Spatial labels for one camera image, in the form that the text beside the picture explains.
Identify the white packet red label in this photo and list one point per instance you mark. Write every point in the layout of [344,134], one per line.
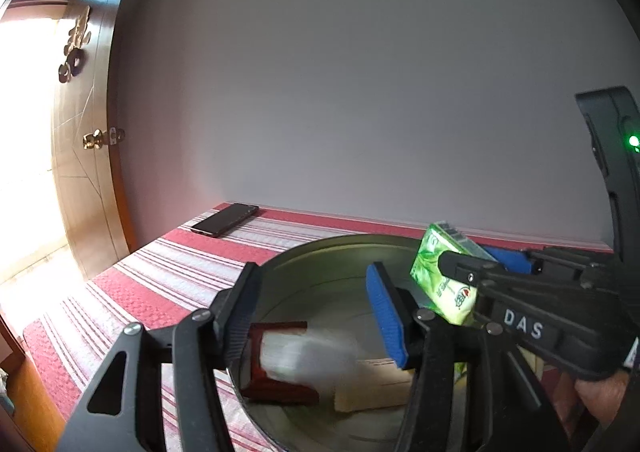
[310,352]

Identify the door ornament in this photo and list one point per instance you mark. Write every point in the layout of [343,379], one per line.
[75,39]

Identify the red snack packet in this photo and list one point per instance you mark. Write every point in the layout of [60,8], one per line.
[280,392]

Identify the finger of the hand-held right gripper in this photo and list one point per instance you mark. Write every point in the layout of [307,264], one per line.
[525,312]
[510,259]

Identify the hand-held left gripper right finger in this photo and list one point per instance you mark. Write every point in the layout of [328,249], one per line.
[387,317]

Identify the black phone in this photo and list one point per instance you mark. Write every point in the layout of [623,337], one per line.
[225,219]

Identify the wooden door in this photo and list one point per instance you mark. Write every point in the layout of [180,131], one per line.
[95,207]

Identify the red striped tablecloth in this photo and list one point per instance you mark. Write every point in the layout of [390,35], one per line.
[150,292]

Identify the round metal tin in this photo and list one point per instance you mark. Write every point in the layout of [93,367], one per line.
[320,272]

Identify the green tissue pack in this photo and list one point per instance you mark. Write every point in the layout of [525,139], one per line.
[435,272]

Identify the brass door knob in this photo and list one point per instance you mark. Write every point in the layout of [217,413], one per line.
[92,139]

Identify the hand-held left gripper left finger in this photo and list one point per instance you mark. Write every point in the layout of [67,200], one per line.
[240,317]

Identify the person's right hand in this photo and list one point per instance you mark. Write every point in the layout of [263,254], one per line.
[605,397]

